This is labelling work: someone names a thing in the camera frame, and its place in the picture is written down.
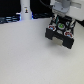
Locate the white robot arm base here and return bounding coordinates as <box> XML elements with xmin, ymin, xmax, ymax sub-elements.
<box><xmin>20</xmin><ymin>0</ymin><xmax>32</xmax><ymax>20</ymax></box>

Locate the red lid kcup pod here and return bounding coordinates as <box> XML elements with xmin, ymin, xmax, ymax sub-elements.
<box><xmin>65</xmin><ymin>30</ymin><xmax>73</xmax><ymax>37</ymax></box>

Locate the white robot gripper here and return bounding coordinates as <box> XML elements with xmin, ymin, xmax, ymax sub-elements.
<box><xmin>50</xmin><ymin>0</ymin><xmax>80</xmax><ymax>17</ymax></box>

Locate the green lid kcup pod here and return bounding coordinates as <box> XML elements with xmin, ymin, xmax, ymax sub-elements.
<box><xmin>58</xmin><ymin>23</ymin><xmax>64</xmax><ymax>28</ymax></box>

